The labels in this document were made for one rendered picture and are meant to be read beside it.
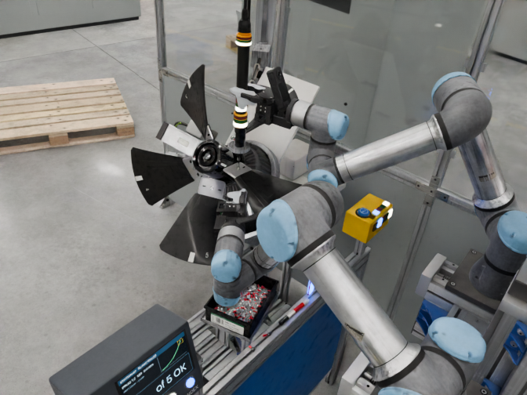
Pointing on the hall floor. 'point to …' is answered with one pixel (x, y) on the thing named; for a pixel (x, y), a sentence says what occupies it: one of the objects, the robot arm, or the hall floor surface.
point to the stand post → (223, 337)
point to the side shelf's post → (285, 282)
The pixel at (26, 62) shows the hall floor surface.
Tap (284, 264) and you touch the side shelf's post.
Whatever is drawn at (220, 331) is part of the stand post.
